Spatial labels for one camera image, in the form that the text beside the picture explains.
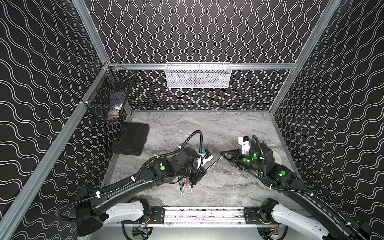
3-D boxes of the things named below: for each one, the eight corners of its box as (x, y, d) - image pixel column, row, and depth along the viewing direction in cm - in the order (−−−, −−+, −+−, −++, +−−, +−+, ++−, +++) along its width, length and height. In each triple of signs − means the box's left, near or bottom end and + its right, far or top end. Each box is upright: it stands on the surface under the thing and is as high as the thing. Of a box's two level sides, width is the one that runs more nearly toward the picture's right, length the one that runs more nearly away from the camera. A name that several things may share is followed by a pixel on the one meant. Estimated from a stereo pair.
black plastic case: (114, 154, 98) (110, 150, 93) (124, 127, 113) (121, 122, 108) (143, 154, 98) (140, 150, 94) (149, 127, 113) (147, 122, 108)
